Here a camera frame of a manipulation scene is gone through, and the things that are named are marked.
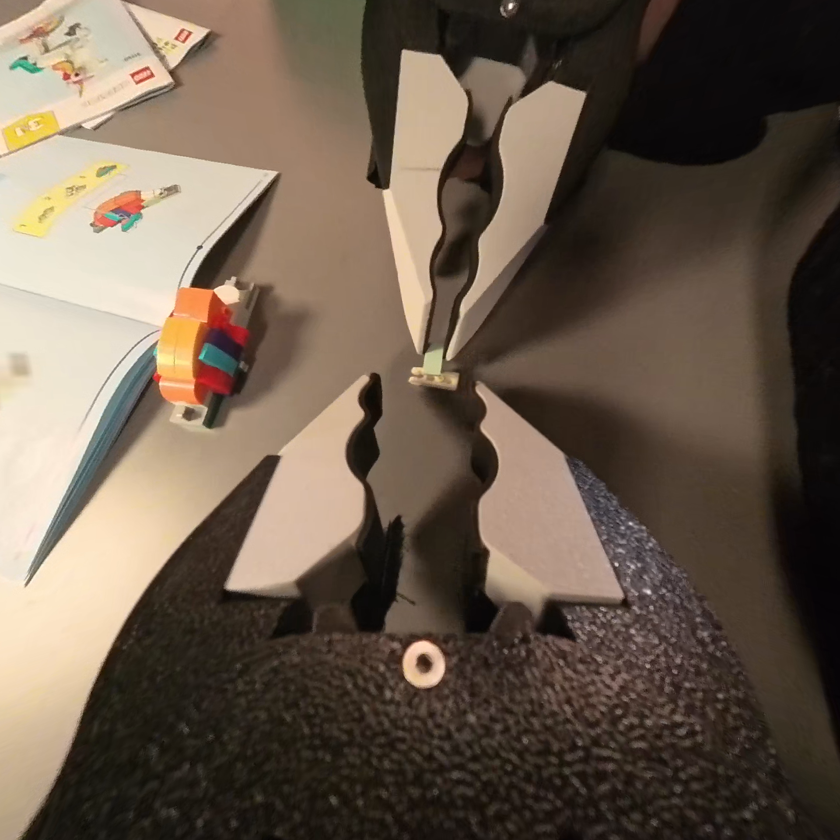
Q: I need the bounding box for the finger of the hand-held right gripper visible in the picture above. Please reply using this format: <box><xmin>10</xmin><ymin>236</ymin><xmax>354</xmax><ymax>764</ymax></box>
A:
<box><xmin>382</xmin><ymin>48</ymin><xmax>473</xmax><ymax>357</ymax></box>
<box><xmin>445</xmin><ymin>59</ymin><xmax>588</xmax><ymax>360</ymax></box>

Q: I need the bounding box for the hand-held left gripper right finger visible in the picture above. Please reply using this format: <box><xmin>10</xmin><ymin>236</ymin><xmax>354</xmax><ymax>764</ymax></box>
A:
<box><xmin>469</xmin><ymin>382</ymin><xmax>626</xmax><ymax>610</ymax></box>

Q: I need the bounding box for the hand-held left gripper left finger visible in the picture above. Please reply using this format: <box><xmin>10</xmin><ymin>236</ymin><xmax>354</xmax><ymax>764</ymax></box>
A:
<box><xmin>224</xmin><ymin>373</ymin><xmax>385</xmax><ymax>611</ymax></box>

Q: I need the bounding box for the cream lego plate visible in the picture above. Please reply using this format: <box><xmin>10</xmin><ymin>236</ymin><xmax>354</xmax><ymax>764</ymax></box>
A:
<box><xmin>407</xmin><ymin>367</ymin><xmax>462</xmax><ymax>393</ymax></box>

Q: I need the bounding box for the person's right forearm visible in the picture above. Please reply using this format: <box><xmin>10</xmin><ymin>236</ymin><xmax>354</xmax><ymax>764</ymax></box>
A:
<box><xmin>607</xmin><ymin>0</ymin><xmax>840</xmax><ymax>166</ymax></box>

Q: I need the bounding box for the orange red lego model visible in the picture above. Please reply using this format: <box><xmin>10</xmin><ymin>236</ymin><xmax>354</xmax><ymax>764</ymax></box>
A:
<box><xmin>152</xmin><ymin>279</ymin><xmax>263</xmax><ymax>431</ymax></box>

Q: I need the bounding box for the open lego instruction booklet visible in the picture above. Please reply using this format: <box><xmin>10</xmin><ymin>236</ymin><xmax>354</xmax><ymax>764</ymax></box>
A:
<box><xmin>0</xmin><ymin>134</ymin><xmax>280</xmax><ymax>586</ymax></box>

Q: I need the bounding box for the small white instruction booklet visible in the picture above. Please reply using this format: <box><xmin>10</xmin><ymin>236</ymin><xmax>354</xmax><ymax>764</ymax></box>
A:
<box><xmin>123</xmin><ymin>0</ymin><xmax>212</xmax><ymax>71</ymax></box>

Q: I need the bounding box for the bird cover instruction booklet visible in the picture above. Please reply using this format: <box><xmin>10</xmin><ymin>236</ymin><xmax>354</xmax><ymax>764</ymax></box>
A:
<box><xmin>0</xmin><ymin>0</ymin><xmax>175</xmax><ymax>158</ymax></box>

